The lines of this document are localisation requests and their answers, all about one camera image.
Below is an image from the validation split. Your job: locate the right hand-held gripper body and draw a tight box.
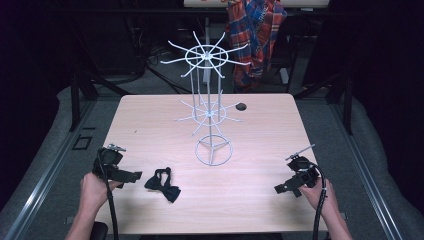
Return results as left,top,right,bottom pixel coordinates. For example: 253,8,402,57
285,143,322,190

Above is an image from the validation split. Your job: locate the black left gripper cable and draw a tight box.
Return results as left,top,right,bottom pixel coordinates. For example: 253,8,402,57
98,153,120,240

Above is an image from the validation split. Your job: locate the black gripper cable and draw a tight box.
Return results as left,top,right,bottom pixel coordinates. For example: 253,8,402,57
98,153,120,240
309,163,330,240

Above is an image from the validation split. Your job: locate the black metal frame stand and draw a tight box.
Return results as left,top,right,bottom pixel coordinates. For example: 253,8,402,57
293,71,355,136
68,59,131,132

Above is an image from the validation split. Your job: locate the white wire display rack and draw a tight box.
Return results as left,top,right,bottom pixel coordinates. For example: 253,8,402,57
159,30,252,167

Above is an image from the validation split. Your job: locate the person's right hand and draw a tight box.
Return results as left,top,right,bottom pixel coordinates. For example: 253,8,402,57
297,177,340,219

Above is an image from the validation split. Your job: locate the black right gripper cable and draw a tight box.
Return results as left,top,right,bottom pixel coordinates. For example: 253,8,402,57
309,163,330,240

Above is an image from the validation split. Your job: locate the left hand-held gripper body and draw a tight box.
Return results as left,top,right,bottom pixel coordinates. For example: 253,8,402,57
91,143,127,183

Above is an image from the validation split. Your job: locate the grey metal floor rail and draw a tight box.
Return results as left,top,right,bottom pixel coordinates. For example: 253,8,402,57
329,99,405,240
2,99,98,240

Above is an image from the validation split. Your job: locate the person's left hand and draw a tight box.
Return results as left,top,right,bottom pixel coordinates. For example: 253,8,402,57
79,171,124,215

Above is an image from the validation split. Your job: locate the black chair part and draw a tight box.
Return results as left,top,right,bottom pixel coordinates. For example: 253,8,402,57
90,221,110,240

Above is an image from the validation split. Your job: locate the black rectangular floor frame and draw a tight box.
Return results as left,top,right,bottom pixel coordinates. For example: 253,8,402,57
71,134,94,151

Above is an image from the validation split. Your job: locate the black bow tie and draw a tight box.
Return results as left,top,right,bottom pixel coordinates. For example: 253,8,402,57
143,166,182,204

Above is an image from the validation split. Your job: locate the red blue plaid cloth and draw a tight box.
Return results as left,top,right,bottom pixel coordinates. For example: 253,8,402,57
225,0,288,94

